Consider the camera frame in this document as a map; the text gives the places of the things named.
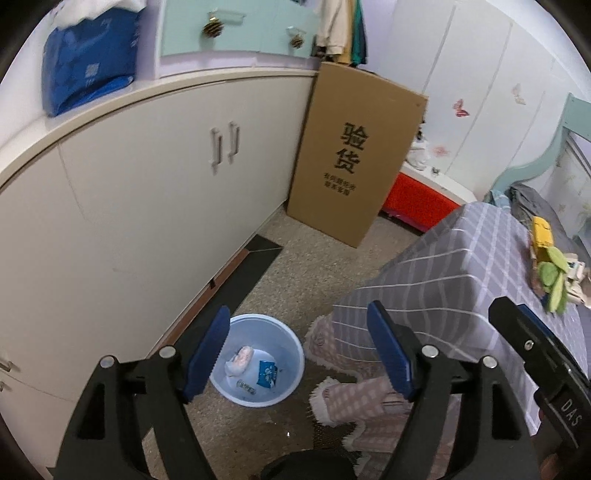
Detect teal bunk bed frame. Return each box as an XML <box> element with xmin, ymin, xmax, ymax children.
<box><xmin>489</xmin><ymin>91</ymin><xmax>591</xmax><ymax>259</ymax></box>

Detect mint drawer unit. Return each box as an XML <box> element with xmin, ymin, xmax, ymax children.
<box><xmin>160</xmin><ymin>0</ymin><xmax>320</xmax><ymax>58</ymax></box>

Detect white plastic bag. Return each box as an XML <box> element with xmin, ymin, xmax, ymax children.
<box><xmin>406</xmin><ymin>139</ymin><xmax>430</xmax><ymax>171</ymax></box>

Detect beige paper bag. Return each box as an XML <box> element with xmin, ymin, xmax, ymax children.
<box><xmin>565</xmin><ymin>253</ymin><xmax>591</xmax><ymax>309</ymax></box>

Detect hanging jackets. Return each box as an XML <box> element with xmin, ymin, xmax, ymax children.
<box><xmin>315</xmin><ymin>0</ymin><xmax>368</xmax><ymax>68</ymax></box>

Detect white paper shopping bag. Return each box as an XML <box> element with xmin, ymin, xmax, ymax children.
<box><xmin>52</xmin><ymin>0</ymin><xmax>147</xmax><ymax>29</ymax></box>

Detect grey checked tablecloth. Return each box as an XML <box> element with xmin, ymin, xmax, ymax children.
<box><xmin>332</xmin><ymin>202</ymin><xmax>588</xmax><ymax>432</ymax></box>

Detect person's right hand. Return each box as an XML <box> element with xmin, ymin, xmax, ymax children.
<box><xmin>532</xmin><ymin>410</ymin><xmax>590</xmax><ymax>480</ymax></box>

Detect tall brown cardboard box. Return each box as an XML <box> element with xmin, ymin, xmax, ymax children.
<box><xmin>287</xmin><ymin>62</ymin><xmax>428</xmax><ymax>247</ymax></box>

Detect green yellow leaf toy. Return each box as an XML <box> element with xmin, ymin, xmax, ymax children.
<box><xmin>530</xmin><ymin>216</ymin><xmax>570</xmax><ymax>315</ymax></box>

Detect white wardrobe doors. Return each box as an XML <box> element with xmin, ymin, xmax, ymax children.
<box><xmin>372</xmin><ymin>1</ymin><xmax>590</xmax><ymax>197</ymax></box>

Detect red storage bench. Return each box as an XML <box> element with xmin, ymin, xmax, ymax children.
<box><xmin>382</xmin><ymin>162</ymin><xmax>478</xmax><ymax>232</ymax></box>

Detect orange white food wrapper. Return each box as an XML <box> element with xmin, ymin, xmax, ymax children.
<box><xmin>224</xmin><ymin>346</ymin><xmax>254</xmax><ymax>377</ymax></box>

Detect blue plastic package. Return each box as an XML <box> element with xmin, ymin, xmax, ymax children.
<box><xmin>41</xmin><ymin>8</ymin><xmax>141</xmax><ymax>117</ymax></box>

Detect long beige low cabinet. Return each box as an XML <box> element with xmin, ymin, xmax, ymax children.
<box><xmin>1</xmin><ymin>75</ymin><xmax>312</xmax><ymax>469</ymax></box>

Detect light blue plastic bin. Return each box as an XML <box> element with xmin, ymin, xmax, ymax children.
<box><xmin>209</xmin><ymin>314</ymin><xmax>304</xmax><ymax>408</ymax></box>

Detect blue snack wrapper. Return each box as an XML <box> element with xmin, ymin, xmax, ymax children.
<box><xmin>256</xmin><ymin>360</ymin><xmax>277</xmax><ymax>389</ymax></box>

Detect black floor mat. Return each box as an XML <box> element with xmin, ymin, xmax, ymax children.
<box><xmin>150</xmin><ymin>234</ymin><xmax>283</xmax><ymax>355</ymax></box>

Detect pink patterned undercloth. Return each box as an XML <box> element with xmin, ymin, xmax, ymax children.
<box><xmin>303</xmin><ymin>313</ymin><xmax>463</xmax><ymax>467</ymax></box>

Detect grey folded duvet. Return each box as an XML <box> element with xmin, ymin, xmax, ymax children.
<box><xmin>508</xmin><ymin>182</ymin><xmax>578</xmax><ymax>253</ymax></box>

